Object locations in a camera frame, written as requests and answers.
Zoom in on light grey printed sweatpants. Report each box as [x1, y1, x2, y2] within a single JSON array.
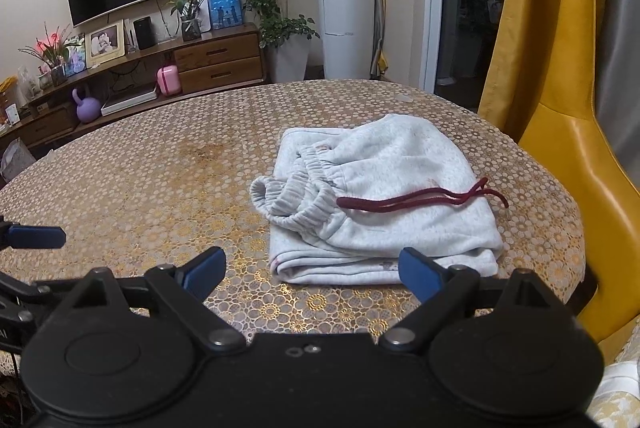
[[250, 114, 502, 286]]

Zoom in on white plastic bag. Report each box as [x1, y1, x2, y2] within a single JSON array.
[[0, 138, 36, 182]]

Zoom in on gold floral lace tablecloth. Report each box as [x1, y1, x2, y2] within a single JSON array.
[[1, 81, 586, 335]]

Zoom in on purple kettlebell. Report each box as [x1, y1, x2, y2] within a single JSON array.
[[72, 88, 102, 124]]

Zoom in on white flat box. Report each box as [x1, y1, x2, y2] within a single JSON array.
[[101, 84, 158, 116]]

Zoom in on pink flower vase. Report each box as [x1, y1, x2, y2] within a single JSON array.
[[18, 23, 80, 84]]

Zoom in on pink case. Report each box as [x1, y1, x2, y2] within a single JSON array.
[[156, 66, 182, 97]]

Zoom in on gold framed photo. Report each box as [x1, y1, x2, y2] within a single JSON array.
[[86, 20, 126, 69]]

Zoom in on long wooden tv cabinet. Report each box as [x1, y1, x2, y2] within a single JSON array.
[[1, 24, 266, 149]]

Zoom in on yellow chair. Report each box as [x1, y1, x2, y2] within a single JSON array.
[[480, 0, 639, 363]]

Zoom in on black speaker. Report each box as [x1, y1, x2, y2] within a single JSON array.
[[134, 17, 156, 50]]

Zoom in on blue picture box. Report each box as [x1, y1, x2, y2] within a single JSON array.
[[208, 0, 244, 31]]

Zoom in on dark red strap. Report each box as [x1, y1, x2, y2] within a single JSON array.
[[335, 175, 510, 214]]

